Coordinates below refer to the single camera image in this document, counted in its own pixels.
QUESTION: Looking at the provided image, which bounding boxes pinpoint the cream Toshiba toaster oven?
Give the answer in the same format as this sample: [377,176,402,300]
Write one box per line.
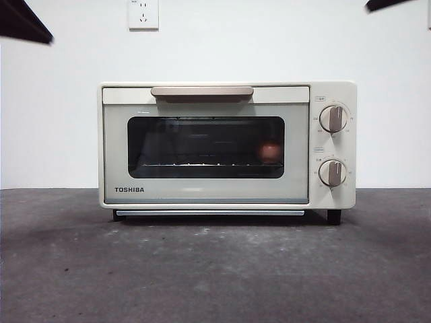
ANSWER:
[97,79,358,225]

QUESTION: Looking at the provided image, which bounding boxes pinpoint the silver crumb tray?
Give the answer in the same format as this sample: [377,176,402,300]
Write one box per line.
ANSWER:
[113,209,306,217]

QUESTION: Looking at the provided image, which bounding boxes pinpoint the brown egg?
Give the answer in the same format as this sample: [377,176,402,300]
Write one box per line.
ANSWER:
[258,141,281,162]

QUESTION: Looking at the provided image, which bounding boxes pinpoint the metal wire oven rack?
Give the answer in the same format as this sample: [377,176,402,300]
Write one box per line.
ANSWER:
[140,161,282,168]

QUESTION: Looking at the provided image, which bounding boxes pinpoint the glass oven door with handle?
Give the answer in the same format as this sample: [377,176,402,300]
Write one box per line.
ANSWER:
[102,85,310,205]

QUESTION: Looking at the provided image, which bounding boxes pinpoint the white wall socket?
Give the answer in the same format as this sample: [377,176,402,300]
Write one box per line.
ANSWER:
[127,0,159,32]

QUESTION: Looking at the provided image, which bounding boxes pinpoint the cream temperature knob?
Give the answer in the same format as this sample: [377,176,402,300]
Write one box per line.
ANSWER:
[319,104,349,133]

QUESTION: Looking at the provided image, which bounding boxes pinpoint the cream timer knob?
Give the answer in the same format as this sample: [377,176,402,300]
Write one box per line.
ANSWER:
[318,159,347,187]

